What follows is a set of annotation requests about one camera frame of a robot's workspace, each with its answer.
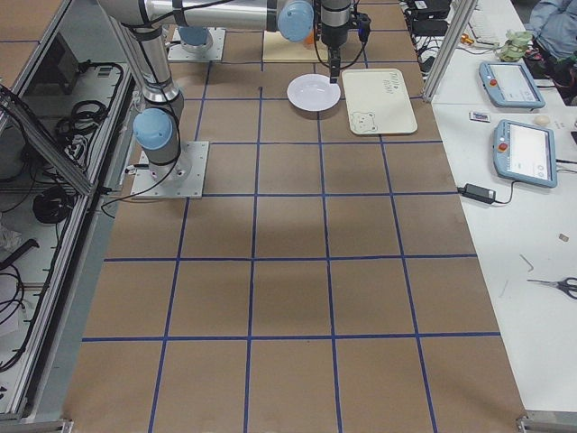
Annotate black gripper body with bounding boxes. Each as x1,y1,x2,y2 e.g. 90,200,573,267
320,11,371,49

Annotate white round plate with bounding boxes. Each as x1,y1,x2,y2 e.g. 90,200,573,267
287,74,341,112

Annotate cream bear tray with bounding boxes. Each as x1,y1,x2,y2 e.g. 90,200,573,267
342,69,417,135

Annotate bamboo cutting board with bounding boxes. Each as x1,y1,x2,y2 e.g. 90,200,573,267
262,32,327,63

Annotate small white box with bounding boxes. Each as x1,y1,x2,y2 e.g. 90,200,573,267
469,111,490,123

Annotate upper blue teach pendant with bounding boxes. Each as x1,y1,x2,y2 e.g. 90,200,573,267
479,61,545,109

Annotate blue teach pendant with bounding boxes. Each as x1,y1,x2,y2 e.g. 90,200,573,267
492,119,557,189
479,61,545,109

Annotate black power adapter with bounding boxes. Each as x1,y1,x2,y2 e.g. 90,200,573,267
457,183,496,205

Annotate lower blue teach pendant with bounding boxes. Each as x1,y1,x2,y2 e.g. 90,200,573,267
492,119,557,189

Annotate black scissors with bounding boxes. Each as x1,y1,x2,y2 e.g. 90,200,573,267
527,277,577,299

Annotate aluminium frame post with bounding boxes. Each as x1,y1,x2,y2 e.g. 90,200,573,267
422,0,478,102

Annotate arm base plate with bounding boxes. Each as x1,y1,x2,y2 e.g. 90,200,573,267
131,141,209,199
168,27,225,63

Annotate aluminium side rack frame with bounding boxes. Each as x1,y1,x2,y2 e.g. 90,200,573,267
1,1,134,430

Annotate black coiled cable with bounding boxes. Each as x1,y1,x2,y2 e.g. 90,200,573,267
32,184,69,226

